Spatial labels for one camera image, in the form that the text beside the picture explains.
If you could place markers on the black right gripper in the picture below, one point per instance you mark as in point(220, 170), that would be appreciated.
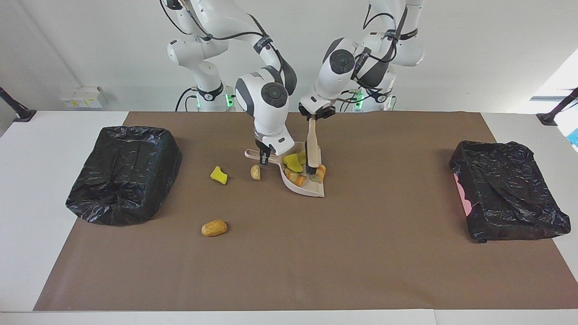
point(262, 146)

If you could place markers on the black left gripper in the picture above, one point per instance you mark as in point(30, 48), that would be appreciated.
point(318, 113)

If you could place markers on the small ridged shell pastry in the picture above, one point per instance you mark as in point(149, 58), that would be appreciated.
point(255, 172)

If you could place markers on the beige hand brush black bristles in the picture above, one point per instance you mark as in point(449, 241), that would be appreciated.
point(313, 144)

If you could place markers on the orange striped croissant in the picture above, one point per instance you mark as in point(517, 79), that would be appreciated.
point(295, 177)

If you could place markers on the notched yellow foam chunk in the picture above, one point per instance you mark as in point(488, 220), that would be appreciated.
point(301, 157)

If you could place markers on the beige plastic dustpan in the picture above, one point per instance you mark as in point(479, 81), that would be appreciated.
point(303, 189)

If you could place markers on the pale beige bread chunk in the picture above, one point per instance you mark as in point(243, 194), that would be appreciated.
point(320, 173)

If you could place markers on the brown oval bread roll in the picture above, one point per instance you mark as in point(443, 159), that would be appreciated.
point(214, 228)

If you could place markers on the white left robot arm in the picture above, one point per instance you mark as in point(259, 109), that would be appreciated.
point(329, 85)

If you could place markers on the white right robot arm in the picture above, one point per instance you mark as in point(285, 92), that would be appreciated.
point(271, 122)

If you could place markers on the black bag lined bin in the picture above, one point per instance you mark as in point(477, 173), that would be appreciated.
point(122, 180)

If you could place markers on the pink plastic bin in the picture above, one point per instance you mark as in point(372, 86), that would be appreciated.
point(463, 196)

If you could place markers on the right black bag bin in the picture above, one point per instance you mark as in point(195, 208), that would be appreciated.
point(505, 194)

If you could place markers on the small yellow foam chunk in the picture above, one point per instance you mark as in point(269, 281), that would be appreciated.
point(219, 176)

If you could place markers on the brown table mat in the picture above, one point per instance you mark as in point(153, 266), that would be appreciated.
point(271, 289)

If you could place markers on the blue object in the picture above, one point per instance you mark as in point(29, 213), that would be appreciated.
point(575, 136)

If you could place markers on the white wall box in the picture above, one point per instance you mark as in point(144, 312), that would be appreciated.
point(81, 97)

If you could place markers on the black camera stand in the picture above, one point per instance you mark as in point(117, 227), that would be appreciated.
point(22, 113)
point(548, 118)

